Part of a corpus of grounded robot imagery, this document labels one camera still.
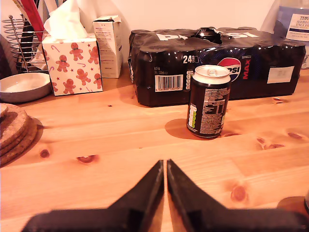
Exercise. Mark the white paper tissue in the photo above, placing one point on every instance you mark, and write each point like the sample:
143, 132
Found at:
65, 21

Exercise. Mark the black Pepsi Max can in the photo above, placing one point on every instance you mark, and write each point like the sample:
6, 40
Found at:
208, 108

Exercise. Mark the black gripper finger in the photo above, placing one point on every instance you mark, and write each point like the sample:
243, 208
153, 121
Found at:
144, 193
186, 193

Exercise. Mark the grey shallow bowl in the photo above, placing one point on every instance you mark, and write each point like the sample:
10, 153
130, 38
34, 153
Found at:
24, 87

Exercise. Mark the white cardboard carton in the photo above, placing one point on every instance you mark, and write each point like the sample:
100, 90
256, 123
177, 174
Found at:
109, 48

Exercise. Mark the large clear water bottle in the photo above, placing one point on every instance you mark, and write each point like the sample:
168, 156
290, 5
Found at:
297, 26

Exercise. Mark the shrink-wrapped Pepsi Max can pack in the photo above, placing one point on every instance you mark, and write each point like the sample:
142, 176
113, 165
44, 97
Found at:
265, 53

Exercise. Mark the gingerbread print tissue box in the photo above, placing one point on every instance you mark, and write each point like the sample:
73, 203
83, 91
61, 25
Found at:
72, 72

